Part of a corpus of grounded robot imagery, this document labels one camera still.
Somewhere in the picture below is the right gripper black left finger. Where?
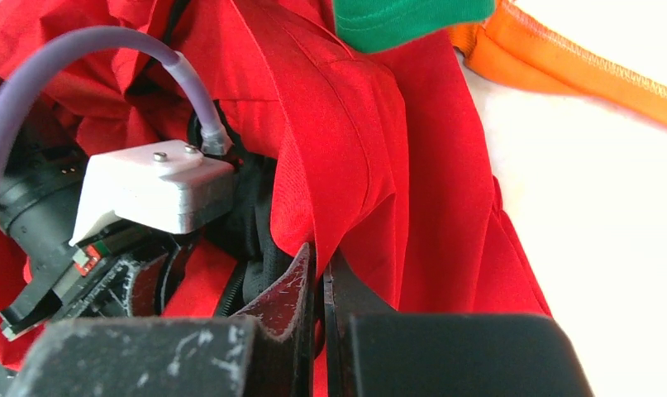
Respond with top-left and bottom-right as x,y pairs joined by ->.
8,243 -> 316,396

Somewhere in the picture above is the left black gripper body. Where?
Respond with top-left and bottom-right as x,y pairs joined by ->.
0,127 -> 197,340

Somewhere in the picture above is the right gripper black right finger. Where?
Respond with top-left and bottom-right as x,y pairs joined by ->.
322,253 -> 593,396

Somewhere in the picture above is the red jacket black lining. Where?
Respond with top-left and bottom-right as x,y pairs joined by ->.
0,0 -> 553,397

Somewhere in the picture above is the green shirt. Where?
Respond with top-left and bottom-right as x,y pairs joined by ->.
331,0 -> 496,54

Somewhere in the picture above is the orange garment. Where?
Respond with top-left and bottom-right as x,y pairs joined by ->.
447,1 -> 667,127

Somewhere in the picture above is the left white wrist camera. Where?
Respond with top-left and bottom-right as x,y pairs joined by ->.
69,140 -> 235,245

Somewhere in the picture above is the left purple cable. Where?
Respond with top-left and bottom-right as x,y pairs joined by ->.
0,26 -> 235,352

